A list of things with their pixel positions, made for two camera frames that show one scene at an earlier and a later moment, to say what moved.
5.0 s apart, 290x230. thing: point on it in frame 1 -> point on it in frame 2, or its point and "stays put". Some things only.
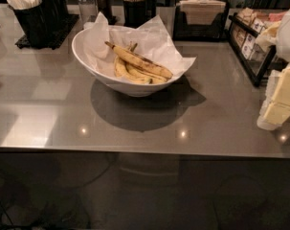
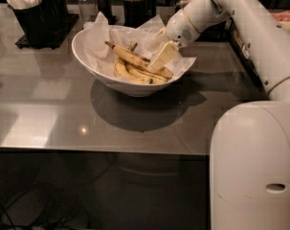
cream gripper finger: [282, 86] -> [168, 50]
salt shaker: [87, 3] stays put
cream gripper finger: [272, 115] -> [162, 33]
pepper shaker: [102, 3] stays put
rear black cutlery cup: [55, 7] stays put
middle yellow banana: [143, 77] stays put
